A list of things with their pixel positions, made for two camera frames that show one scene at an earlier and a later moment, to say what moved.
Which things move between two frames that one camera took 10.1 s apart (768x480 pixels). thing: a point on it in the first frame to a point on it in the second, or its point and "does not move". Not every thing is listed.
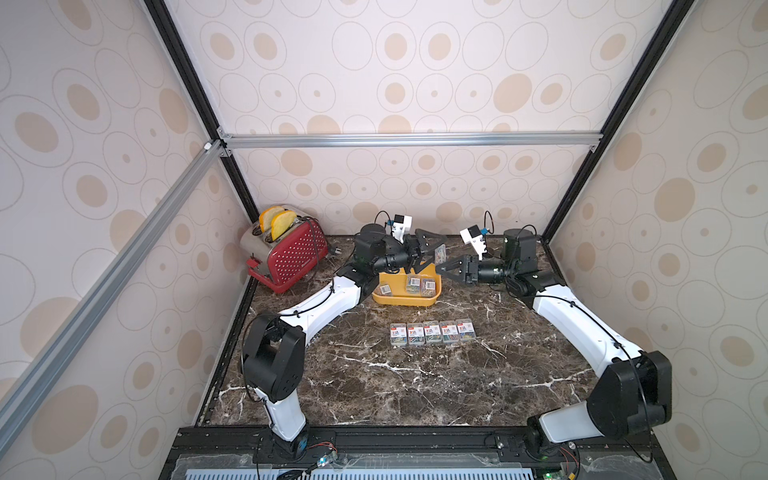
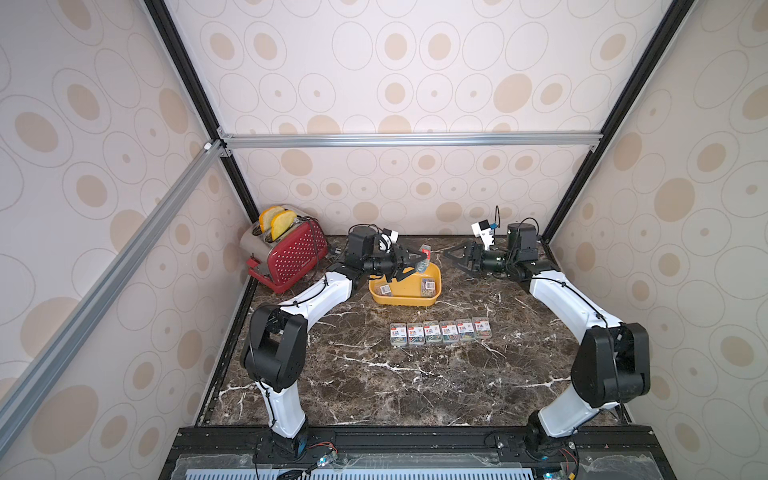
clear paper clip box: x=440 y=254 to x=482 y=328
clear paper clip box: x=433 y=332 does not move
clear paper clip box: x=449 y=331 does not move
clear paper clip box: x=398 y=334 does not move
